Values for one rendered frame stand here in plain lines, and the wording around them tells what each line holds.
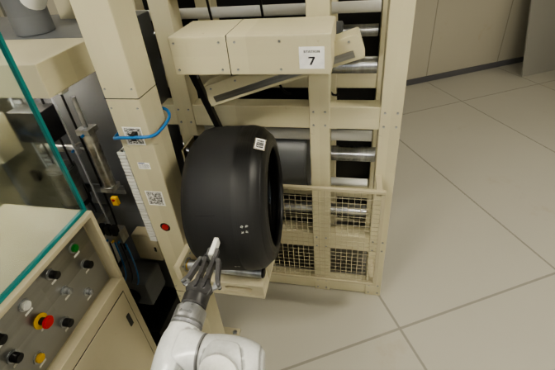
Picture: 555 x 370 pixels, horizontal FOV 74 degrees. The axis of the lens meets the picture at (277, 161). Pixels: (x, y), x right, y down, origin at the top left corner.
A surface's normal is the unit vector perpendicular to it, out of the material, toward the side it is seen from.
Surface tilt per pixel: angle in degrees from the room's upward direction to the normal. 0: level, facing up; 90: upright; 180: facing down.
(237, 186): 45
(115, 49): 90
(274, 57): 90
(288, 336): 0
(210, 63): 90
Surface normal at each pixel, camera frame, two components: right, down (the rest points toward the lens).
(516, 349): -0.07, -0.83
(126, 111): -0.19, 0.56
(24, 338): 0.98, 0.04
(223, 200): -0.15, -0.07
